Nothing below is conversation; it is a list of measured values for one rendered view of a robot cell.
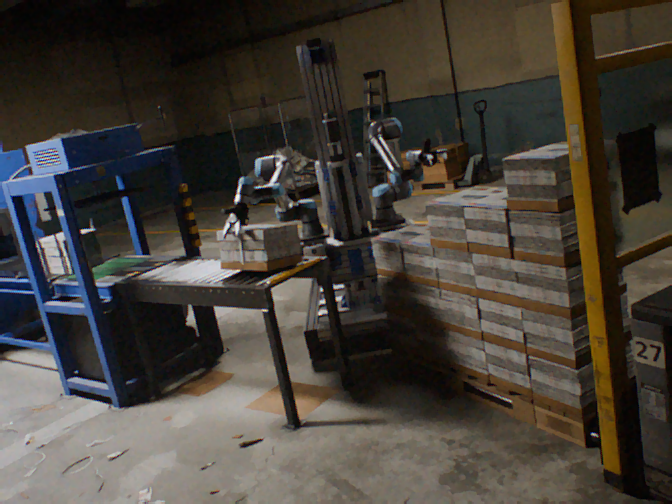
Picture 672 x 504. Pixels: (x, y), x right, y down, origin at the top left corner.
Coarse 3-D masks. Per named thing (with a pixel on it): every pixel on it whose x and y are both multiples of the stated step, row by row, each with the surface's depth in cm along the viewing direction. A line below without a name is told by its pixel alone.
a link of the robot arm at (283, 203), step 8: (256, 160) 423; (264, 160) 420; (272, 160) 418; (256, 168) 421; (264, 168) 419; (272, 168) 418; (264, 176) 424; (280, 200) 440; (288, 200) 445; (280, 208) 446; (288, 208) 446; (280, 216) 451; (288, 216) 449
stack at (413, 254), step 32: (416, 224) 416; (384, 256) 397; (416, 256) 371; (448, 256) 346; (480, 256) 325; (384, 288) 407; (416, 288) 378; (480, 288) 331; (512, 288) 311; (416, 320) 388; (448, 320) 361; (480, 320) 337; (512, 320) 317; (448, 352) 369; (480, 352) 344; (512, 352) 323; (448, 384) 377; (480, 384) 351; (512, 416) 336
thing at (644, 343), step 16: (640, 304) 239; (656, 304) 233; (640, 320) 236; (656, 320) 230; (640, 336) 238; (656, 336) 232; (640, 352) 239; (656, 352) 234; (640, 368) 241; (656, 368) 236; (640, 384) 243; (656, 384) 237; (640, 400) 245; (656, 400) 239; (640, 416) 248; (656, 416) 241; (656, 432) 243; (656, 448) 245; (656, 464) 247; (656, 480) 248; (656, 496) 252
